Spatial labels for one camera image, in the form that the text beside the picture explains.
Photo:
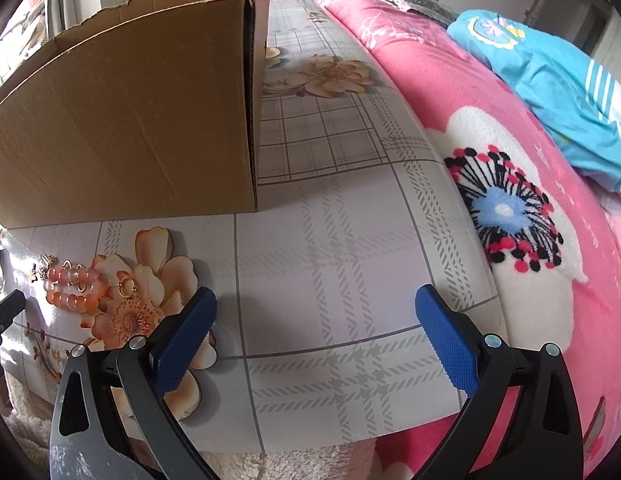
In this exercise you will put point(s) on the window grille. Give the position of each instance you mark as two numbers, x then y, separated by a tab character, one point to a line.
15	35

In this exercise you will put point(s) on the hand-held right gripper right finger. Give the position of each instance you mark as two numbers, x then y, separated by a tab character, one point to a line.
448	342

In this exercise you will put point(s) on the brown cardboard box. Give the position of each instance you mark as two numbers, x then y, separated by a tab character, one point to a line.
125	125

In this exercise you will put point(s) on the blue striped garment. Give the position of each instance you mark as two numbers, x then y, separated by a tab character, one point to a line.
550	75

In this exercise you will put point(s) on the pink floral blanket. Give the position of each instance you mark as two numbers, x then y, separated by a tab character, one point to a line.
415	85

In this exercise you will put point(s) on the white fleece blanket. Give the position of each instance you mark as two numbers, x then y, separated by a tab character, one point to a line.
290	466

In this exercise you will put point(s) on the door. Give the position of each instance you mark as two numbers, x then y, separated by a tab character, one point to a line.
570	5

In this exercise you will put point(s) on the plaid floral tablecloth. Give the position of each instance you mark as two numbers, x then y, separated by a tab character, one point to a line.
340	260

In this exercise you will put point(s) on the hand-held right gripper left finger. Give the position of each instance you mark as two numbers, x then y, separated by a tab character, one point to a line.
185	340

